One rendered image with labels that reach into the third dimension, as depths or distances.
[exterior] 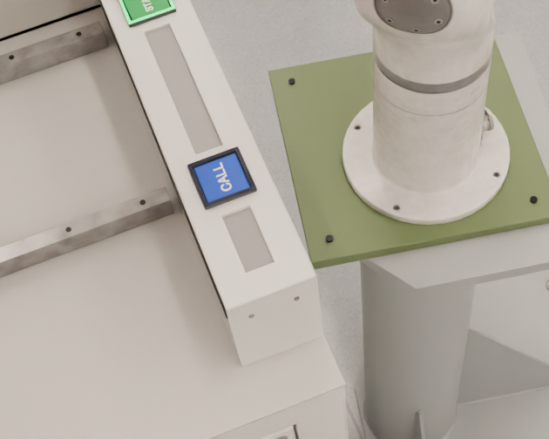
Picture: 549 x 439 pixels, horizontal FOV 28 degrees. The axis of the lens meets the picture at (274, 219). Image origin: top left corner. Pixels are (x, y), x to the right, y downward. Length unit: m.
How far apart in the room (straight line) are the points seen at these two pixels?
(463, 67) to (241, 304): 0.31
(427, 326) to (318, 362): 0.36
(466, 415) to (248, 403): 0.90
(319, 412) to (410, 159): 0.29
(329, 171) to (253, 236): 0.21
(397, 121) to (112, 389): 0.41
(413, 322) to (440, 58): 0.53
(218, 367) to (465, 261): 0.29
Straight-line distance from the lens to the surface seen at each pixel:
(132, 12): 1.26
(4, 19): 1.45
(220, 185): 1.10
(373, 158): 1.25
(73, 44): 1.41
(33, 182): 1.33
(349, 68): 1.35
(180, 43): 1.23
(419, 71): 1.07
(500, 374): 1.92
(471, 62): 1.07
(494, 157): 1.26
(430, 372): 1.65
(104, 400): 1.18
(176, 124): 1.16
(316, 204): 1.23
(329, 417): 1.22
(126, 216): 1.24
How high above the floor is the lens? 1.89
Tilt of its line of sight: 59 degrees down
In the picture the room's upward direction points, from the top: 10 degrees counter-clockwise
